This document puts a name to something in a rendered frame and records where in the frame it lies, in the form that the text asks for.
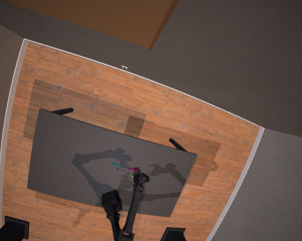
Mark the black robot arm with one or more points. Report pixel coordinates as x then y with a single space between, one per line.
114 216

